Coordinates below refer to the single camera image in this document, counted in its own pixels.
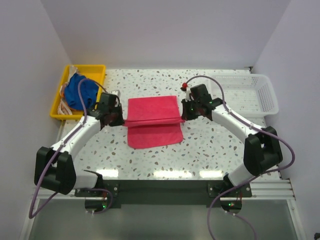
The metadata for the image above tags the white orange patterned towel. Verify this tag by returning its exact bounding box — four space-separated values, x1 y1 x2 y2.
57 65 82 115

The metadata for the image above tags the blue towel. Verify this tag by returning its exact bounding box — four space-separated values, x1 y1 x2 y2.
63 73 99 111

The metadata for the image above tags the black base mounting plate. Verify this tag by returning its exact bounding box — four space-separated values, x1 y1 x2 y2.
74 179 252 210

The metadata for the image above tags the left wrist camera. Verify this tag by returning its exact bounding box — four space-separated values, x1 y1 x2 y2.
110 90 121 98

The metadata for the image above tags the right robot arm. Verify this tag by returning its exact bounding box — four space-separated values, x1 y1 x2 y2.
181 83 283 197

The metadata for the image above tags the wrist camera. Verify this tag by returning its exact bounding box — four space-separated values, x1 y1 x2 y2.
180 82 192 102
110 90 121 98

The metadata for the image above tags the aluminium extrusion rail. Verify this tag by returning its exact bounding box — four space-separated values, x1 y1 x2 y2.
36 179 296 200

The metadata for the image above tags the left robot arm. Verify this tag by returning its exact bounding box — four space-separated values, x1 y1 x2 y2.
34 90 125 197

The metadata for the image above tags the pink microfiber towel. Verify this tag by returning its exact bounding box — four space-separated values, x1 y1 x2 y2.
124 95 185 149

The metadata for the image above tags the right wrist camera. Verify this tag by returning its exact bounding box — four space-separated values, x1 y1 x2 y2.
180 82 192 102

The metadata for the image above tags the white perforated plastic basket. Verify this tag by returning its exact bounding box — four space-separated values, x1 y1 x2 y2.
212 73 279 118

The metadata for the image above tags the yellow plastic bin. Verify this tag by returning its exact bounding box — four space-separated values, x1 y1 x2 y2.
50 64 106 121

